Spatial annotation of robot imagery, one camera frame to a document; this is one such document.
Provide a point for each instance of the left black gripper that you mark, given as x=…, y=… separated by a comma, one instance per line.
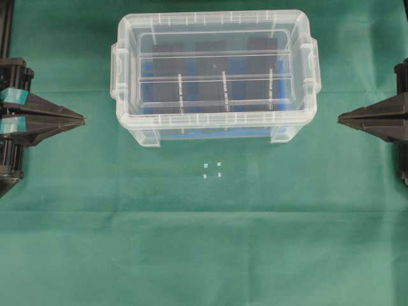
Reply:
x=19, y=101

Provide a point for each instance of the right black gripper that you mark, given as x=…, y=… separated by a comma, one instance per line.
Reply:
x=385, y=121

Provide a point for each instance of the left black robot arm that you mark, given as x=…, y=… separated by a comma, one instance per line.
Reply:
x=26, y=119

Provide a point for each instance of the clear plastic storage box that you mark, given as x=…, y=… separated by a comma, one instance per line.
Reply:
x=215, y=127

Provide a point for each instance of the left black camera box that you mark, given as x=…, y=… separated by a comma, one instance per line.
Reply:
x=167, y=66

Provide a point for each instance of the black camera box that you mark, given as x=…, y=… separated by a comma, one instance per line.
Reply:
x=167, y=66
x=212, y=92
x=259, y=66

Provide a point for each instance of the right black camera box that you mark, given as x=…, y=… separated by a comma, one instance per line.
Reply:
x=259, y=66

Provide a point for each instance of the middle black camera box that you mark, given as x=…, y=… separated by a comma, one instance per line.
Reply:
x=212, y=92

